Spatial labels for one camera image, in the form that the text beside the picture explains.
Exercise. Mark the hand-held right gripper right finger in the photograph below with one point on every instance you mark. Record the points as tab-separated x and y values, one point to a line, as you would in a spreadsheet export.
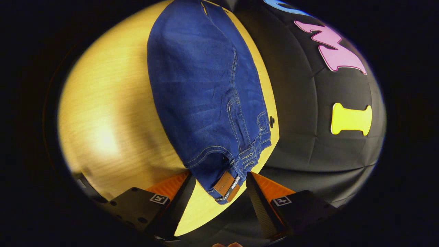
262	209

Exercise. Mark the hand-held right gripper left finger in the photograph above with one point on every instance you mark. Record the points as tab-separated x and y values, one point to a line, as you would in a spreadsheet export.
176	212

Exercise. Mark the blue jeans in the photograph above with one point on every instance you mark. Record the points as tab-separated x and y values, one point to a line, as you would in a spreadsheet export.
202	89

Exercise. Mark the black backdrop cloth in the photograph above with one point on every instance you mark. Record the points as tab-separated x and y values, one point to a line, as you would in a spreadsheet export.
308	144

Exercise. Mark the black table grommet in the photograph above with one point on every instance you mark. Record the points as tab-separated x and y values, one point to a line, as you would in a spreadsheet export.
272	121

